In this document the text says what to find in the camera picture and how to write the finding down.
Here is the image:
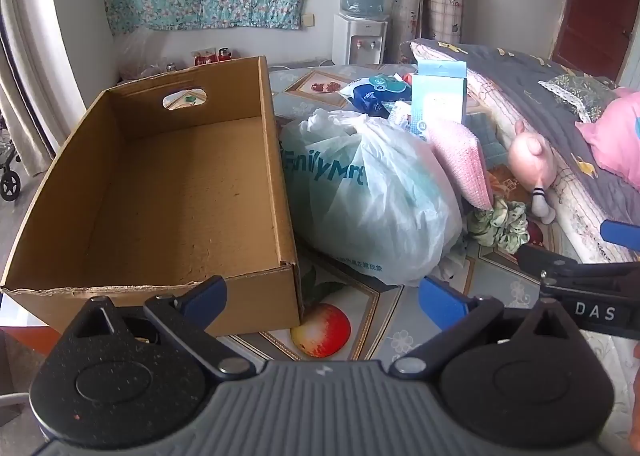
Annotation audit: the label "brown cardboard box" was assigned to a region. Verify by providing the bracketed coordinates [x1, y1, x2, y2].
[0, 54, 303, 337]

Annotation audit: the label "blue white mask packet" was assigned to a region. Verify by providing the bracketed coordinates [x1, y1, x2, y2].
[337, 73, 413, 117]

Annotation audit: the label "clear plastic bag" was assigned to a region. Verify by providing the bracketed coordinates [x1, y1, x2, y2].
[117, 28, 168, 79]

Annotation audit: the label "pink plush doll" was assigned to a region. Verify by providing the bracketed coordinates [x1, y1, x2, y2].
[507, 120, 558, 225]

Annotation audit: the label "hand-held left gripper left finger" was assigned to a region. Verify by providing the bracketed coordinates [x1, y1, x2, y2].
[62, 276, 258, 382]

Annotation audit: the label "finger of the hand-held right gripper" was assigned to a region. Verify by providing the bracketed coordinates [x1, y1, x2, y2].
[600, 220, 640, 253]
[515, 245, 640, 283]

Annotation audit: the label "teal checked towel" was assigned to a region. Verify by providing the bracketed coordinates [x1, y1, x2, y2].
[465, 113, 506, 171]

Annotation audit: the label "wheelchair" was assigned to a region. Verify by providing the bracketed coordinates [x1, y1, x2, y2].
[0, 126, 23, 201]

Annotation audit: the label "pink pillow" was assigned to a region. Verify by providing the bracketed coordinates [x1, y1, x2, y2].
[575, 86, 640, 189]

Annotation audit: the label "floral rolled mat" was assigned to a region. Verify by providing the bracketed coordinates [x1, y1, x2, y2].
[390, 0, 426, 64]

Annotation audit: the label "checked rolled mat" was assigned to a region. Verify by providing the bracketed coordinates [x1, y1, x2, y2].
[422, 0, 467, 44]

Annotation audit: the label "brown door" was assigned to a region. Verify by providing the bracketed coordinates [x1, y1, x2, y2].
[550, 0, 640, 81]

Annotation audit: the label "green scrunchie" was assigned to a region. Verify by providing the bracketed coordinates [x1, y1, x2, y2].
[467, 198, 530, 253]

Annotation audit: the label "blue white carton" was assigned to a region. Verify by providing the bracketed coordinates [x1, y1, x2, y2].
[410, 60, 469, 141]

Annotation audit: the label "white water dispenser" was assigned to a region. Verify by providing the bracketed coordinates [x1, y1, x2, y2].
[332, 13, 390, 65]

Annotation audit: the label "grey quilt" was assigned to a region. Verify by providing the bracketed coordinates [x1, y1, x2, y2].
[410, 38, 640, 261]

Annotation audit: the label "white plastic bag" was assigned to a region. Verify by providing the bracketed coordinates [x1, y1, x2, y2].
[277, 108, 466, 287]

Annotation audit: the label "lace trimmed pillow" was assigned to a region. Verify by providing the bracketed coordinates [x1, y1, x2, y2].
[537, 73, 618, 124]

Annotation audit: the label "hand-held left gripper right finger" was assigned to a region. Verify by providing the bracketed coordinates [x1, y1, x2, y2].
[390, 277, 583, 382]

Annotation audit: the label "pink cloth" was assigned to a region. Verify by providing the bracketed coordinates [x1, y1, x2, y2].
[425, 117, 493, 211]

